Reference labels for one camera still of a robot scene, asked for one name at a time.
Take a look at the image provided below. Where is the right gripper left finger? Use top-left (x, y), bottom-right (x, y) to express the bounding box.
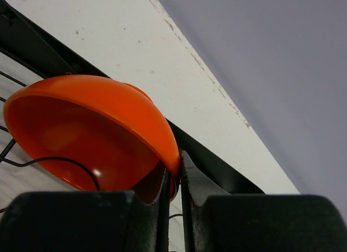
top-left (1, 164), bottom-right (170, 251)

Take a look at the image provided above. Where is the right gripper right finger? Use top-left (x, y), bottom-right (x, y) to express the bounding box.
top-left (181, 152), bottom-right (346, 251)

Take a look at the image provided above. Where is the orange bowl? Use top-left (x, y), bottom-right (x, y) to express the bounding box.
top-left (3, 75), bottom-right (180, 197)

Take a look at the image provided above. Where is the black wire dish rack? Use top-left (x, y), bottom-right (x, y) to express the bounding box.
top-left (0, 0), bottom-right (265, 252)

